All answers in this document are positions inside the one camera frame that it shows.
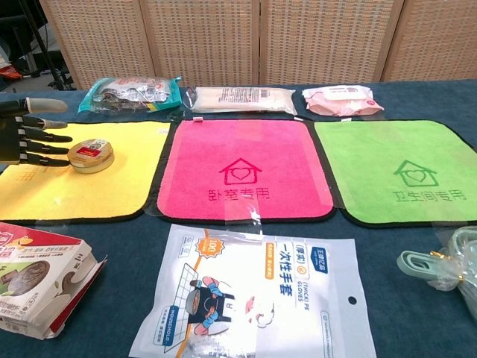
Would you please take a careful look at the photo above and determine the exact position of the pink cloth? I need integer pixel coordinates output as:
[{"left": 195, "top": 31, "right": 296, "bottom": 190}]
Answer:
[{"left": 144, "top": 118, "right": 337, "bottom": 224}]

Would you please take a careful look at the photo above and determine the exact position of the teal snack bag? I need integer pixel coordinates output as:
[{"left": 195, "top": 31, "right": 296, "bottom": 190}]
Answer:
[{"left": 77, "top": 76, "right": 183, "bottom": 115}]

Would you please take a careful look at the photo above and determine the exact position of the clear tape strip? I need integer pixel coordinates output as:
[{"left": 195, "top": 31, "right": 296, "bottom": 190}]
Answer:
[{"left": 223, "top": 204, "right": 265, "bottom": 236}]

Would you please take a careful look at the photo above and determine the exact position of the green cloth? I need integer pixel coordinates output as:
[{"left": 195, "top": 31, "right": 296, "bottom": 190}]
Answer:
[{"left": 311, "top": 119, "right": 477, "bottom": 228}]

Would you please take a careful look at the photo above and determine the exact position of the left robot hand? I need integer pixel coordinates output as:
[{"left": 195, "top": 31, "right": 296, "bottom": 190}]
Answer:
[{"left": 0, "top": 97, "right": 74, "bottom": 168}]

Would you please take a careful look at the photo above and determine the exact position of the disposable gloves bag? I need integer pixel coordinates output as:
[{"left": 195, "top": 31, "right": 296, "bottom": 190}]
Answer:
[{"left": 128, "top": 223, "right": 377, "bottom": 358}]

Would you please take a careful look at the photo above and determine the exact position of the wooden folding screen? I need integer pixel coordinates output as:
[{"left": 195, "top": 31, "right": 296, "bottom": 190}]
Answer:
[{"left": 39, "top": 0, "right": 477, "bottom": 90}]

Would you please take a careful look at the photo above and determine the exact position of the yellow cloth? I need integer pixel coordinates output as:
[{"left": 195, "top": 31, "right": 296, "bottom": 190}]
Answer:
[{"left": 0, "top": 121, "right": 171, "bottom": 223}]

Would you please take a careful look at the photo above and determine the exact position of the black tripod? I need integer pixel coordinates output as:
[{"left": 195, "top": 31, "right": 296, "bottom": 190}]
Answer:
[{"left": 22, "top": 0, "right": 75, "bottom": 90}]

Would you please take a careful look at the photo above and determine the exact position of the clear pack of white sticks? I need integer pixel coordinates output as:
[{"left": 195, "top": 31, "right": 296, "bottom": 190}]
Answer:
[{"left": 183, "top": 86, "right": 298, "bottom": 116}]

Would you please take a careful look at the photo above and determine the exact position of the red and white cookie box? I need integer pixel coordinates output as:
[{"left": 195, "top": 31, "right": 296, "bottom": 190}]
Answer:
[{"left": 0, "top": 222, "right": 108, "bottom": 341}]

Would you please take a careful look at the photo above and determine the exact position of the pink wet wipes pack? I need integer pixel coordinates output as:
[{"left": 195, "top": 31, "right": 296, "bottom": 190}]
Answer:
[{"left": 301, "top": 84, "right": 385, "bottom": 117}]

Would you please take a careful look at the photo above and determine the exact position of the round metal tin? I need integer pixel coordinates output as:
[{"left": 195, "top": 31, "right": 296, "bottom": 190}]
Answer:
[{"left": 68, "top": 138, "right": 116, "bottom": 175}]

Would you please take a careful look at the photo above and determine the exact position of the blue table cover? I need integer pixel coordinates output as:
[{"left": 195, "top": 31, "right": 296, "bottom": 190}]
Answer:
[{"left": 0, "top": 78, "right": 477, "bottom": 358}]

